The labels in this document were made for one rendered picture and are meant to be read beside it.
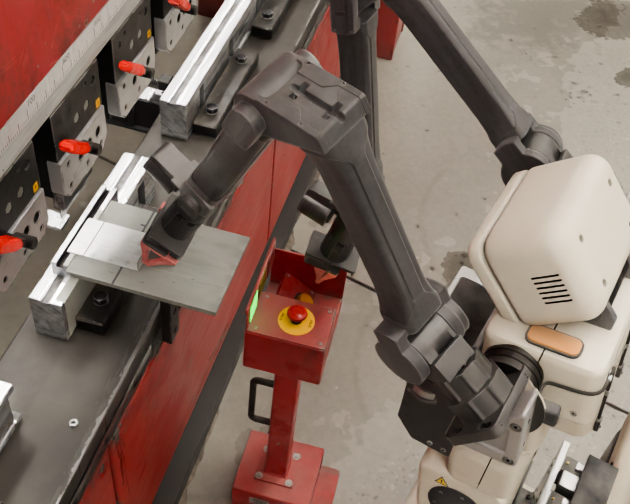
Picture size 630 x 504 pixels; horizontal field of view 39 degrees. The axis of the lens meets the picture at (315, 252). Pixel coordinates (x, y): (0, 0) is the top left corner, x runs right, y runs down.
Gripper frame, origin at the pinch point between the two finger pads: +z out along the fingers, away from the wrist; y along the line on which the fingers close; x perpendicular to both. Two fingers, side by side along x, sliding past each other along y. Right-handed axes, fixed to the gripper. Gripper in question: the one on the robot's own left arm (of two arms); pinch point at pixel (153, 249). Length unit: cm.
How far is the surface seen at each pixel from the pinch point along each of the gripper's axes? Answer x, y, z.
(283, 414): 50, -13, 42
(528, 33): 107, -259, 60
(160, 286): 3.9, 5.9, -0.5
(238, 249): 12.1, -6.4, -5.0
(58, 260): -11.8, 6.2, 8.8
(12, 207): -21.8, 21.1, -18.5
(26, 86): -28.7, 12.4, -30.3
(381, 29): 49, -215, 77
